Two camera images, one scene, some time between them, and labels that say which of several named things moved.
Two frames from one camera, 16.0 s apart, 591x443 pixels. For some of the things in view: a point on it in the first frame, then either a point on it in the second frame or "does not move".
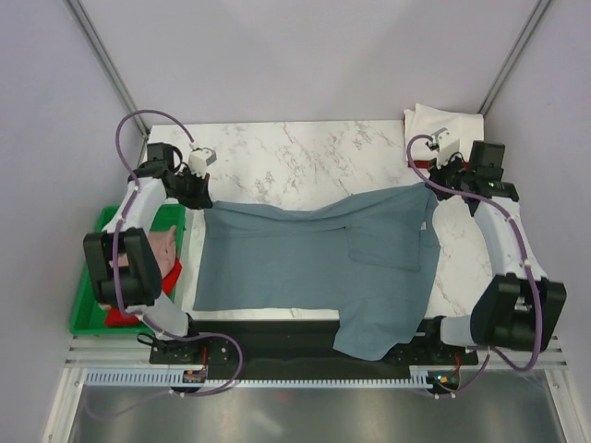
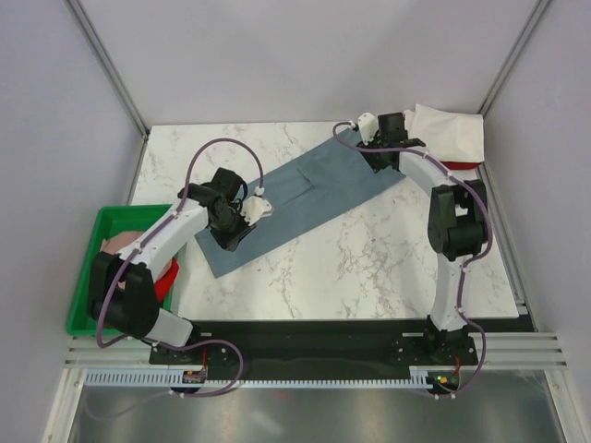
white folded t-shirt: x=424 y=120 does not move
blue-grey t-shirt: x=372 y=263 to x=328 y=180
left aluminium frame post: x=78 y=13 does not move
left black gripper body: x=188 y=188 to x=231 y=229
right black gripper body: x=452 y=174 to x=374 y=160
